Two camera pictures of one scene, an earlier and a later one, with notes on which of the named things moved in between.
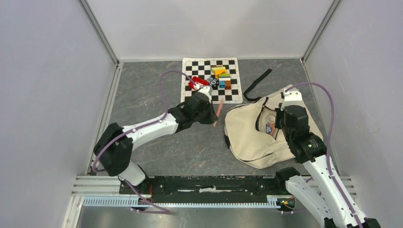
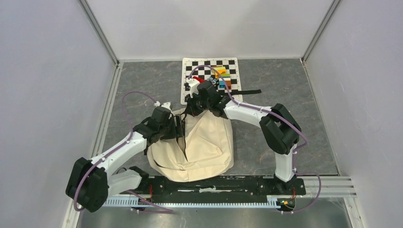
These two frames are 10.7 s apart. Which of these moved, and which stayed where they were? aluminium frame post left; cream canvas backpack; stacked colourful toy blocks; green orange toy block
Moved: cream canvas backpack
Stayed: green orange toy block; aluminium frame post left; stacked colourful toy blocks
